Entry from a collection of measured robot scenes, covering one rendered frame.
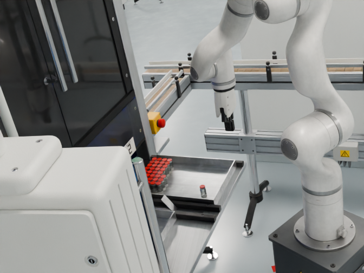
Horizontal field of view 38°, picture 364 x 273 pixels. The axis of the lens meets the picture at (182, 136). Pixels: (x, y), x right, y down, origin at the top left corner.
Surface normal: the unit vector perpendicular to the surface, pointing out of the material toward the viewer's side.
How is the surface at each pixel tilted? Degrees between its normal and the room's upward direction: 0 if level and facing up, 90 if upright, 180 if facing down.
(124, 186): 90
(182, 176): 0
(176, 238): 0
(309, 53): 76
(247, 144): 90
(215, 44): 54
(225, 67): 90
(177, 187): 0
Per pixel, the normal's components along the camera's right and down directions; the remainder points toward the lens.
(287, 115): -0.37, 0.50
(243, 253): -0.17, -0.86
